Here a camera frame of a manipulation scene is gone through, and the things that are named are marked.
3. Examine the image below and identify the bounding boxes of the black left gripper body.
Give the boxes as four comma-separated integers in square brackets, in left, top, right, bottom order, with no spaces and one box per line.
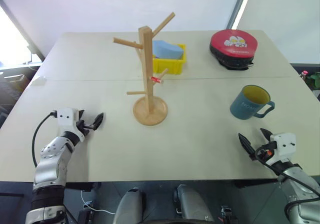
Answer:
[75,119,95,137]

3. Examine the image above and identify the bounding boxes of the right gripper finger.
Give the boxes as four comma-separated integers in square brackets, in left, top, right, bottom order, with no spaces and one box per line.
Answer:
[238,133,256,158]
[259,128,273,143]

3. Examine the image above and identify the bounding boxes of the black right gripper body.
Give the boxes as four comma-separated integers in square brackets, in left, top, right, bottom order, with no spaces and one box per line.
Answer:
[249,141,277,163]

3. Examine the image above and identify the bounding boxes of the wooden mug tree stand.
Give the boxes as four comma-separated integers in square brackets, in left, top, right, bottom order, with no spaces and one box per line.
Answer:
[112,12,176,127]

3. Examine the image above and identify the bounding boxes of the blue mug, yellow inside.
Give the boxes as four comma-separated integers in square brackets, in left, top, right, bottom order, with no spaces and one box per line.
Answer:
[229,84,276,121]

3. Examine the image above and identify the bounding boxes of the brown cardboard box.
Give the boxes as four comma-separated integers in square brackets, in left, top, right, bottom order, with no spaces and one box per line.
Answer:
[4,73,31,93]

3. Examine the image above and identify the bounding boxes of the green plant with pink cap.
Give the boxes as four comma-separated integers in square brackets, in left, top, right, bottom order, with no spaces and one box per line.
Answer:
[300,69,320,90]

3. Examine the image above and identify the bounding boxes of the grey rounded robot leg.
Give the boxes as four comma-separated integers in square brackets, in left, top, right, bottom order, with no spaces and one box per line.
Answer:
[173,183,216,224]
[114,188,147,224]

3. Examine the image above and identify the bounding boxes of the yellow plastic bin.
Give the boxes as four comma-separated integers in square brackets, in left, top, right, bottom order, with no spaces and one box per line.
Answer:
[152,43,188,76]

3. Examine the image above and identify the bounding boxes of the red and black round pad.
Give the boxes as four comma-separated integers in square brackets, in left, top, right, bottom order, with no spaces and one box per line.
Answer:
[209,29,260,72]

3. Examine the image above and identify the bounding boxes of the blue sponge block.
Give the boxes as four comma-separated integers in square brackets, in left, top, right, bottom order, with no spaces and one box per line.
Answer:
[152,40,185,60]

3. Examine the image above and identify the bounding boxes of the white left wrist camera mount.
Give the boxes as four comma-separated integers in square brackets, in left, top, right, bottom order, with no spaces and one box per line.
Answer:
[56,107,85,143]

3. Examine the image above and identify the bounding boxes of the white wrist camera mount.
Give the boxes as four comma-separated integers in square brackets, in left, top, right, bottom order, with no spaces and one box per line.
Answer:
[56,107,85,143]
[264,132,297,167]

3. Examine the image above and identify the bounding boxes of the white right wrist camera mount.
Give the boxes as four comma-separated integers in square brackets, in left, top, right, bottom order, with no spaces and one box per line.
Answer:
[264,132,297,167]

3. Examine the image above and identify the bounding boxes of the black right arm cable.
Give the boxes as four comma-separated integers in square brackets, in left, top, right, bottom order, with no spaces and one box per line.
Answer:
[256,145,320,210]

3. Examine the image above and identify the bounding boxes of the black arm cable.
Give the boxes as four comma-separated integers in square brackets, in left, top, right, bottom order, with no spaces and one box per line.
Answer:
[256,145,320,210]
[31,111,59,168]

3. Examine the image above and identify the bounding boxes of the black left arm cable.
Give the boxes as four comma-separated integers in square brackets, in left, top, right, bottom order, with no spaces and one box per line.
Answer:
[31,111,59,168]

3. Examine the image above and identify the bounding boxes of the black connector with red wires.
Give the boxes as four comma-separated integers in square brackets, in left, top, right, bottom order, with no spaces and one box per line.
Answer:
[218,204,239,224]

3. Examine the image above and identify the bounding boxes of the thin white cable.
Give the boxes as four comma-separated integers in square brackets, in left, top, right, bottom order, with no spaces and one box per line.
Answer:
[80,189,114,214]

